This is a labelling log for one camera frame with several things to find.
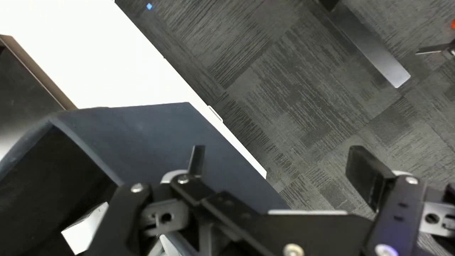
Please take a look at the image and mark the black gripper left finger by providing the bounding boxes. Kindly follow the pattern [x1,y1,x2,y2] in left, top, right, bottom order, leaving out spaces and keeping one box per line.
[109,143,268,256]

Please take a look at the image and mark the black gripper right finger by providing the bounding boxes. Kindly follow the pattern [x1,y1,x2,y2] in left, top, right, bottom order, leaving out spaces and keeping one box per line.
[344,143,455,256]

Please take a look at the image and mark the black fabric basket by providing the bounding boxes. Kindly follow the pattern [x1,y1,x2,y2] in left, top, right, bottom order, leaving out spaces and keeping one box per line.
[0,101,291,256]

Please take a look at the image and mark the white counter cabinet wooden top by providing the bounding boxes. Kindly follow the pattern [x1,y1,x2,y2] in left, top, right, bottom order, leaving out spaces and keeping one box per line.
[0,0,270,180]

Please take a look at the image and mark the black chair leg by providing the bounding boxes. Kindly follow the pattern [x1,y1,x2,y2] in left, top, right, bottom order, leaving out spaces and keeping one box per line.
[415,40,455,58]

